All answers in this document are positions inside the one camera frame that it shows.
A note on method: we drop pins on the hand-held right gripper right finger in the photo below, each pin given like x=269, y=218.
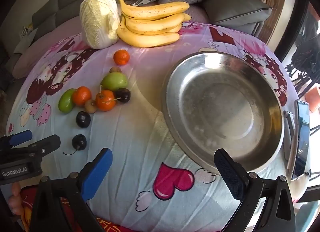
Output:
x=230, y=177

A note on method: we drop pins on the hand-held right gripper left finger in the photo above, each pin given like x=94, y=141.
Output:
x=97, y=172

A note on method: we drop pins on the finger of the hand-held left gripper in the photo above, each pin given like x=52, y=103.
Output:
x=21, y=136
x=47, y=144

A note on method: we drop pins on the dark cherry with stem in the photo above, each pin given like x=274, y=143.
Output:
x=79, y=142
x=123, y=95

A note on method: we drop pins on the dark stemless cherry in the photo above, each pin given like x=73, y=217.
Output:
x=83, y=119

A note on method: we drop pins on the oblong green jujube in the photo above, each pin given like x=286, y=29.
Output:
x=66, y=101

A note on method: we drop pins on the small brown longan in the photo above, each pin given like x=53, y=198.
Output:
x=115, y=69
x=90, y=106

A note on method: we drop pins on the orange tangerine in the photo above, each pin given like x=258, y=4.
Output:
x=105, y=100
x=121, y=57
x=82, y=96

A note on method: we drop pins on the steel basin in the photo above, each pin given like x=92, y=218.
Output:
x=215, y=111

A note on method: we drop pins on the round green jujube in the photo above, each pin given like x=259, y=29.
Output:
x=116, y=81

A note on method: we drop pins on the person's left hand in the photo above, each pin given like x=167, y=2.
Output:
x=13, y=202

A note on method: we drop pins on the printed cartoon tablecloth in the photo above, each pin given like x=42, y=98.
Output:
x=140, y=134

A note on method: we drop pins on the red patterned cloth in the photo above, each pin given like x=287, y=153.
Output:
x=110, y=227

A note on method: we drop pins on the silver phone stand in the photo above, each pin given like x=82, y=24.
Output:
x=290, y=134

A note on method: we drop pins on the black smartphone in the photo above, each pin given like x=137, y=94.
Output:
x=302, y=141

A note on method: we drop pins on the white paper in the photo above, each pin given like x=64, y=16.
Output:
x=25, y=40

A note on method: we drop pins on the orange flowerpot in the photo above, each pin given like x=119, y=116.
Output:
x=314, y=98

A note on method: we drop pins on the napa cabbage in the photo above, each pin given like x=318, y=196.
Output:
x=97, y=21

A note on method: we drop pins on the grey sofa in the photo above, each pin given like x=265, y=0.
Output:
x=70, y=1

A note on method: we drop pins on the yellow banana bunch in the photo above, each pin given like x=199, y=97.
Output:
x=150, y=25

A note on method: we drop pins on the black folding rack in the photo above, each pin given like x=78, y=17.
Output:
x=303, y=36

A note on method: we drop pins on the grey leather cushion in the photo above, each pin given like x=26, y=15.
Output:
x=232, y=11

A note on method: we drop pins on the black window frame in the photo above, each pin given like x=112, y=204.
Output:
x=292, y=26

